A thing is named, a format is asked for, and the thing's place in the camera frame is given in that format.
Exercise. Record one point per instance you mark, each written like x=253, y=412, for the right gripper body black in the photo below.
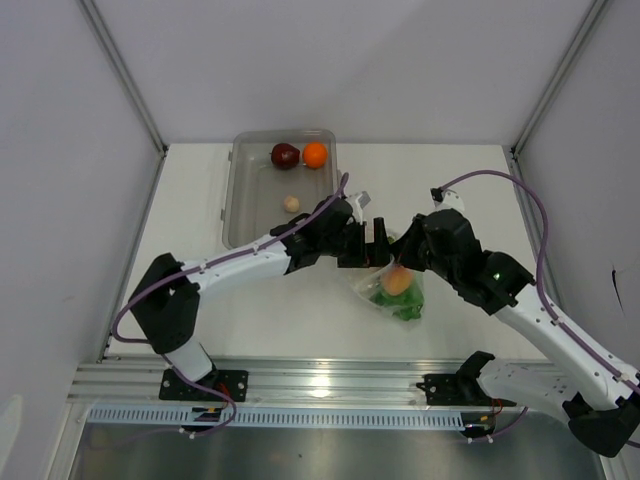
x=440, y=265

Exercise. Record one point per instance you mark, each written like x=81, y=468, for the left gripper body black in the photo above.
x=349, y=247

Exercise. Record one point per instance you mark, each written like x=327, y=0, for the peach fruit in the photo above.
x=396, y=280

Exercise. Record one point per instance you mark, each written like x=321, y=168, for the clear zip top bag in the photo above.
x=364, y=282

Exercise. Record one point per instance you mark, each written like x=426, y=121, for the green lettuce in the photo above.
x=406, y=306

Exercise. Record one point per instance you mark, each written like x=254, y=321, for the small beige mushroom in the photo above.
x=291, y=204

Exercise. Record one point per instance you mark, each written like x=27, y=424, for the orange fruit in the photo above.
x=315, y=155

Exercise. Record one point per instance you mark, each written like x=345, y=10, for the clear grey plastic bin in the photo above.
x=257, y=189

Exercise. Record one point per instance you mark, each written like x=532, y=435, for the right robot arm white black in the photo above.
x=597, y=396

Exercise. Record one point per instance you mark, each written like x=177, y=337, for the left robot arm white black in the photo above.
x=166, y=301

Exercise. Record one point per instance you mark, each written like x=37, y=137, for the dark red apple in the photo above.
x=285, y=156

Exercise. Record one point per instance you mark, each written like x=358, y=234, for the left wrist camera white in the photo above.
x=358, y=202

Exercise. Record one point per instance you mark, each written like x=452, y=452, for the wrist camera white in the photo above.
x=358, y=202
x=447, y=199

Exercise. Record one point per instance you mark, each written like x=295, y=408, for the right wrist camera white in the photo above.
x=447, y=199

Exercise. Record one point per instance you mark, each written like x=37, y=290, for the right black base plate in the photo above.
x=460, y=390

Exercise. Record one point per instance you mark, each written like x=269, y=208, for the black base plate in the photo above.
x=232, y=383
x=460, y=390

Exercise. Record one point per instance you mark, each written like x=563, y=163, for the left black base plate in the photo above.
x=232, y=383

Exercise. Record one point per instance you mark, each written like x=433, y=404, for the right aluminium frame post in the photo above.
x=569, y=58

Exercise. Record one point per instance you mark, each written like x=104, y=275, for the aluminium frame post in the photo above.
x=106, y=41
x=569, y=58

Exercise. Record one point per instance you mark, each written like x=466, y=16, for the aluminium rail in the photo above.
x=297, y=383

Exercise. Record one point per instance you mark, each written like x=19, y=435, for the left aluminium frame post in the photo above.
x=106, y=41

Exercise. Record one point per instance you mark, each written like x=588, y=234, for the slotted cable duct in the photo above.
x=419, y=420

